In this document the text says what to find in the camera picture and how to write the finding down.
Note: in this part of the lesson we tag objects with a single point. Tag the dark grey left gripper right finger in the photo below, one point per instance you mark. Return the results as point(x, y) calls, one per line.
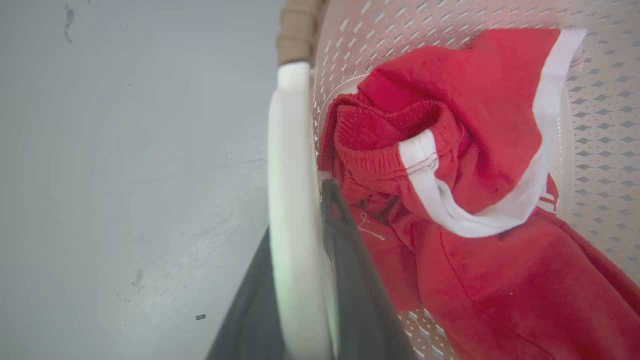
point(360, 290)

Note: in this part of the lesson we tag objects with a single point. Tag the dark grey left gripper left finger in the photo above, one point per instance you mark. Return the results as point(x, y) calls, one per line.
point(250, 320)

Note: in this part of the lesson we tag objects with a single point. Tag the white perforated plastic laundry basket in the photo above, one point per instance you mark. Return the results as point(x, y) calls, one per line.
point(295, 200)

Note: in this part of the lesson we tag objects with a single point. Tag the red garment with white stripes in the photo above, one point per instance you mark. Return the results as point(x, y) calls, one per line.
point(480, 200)

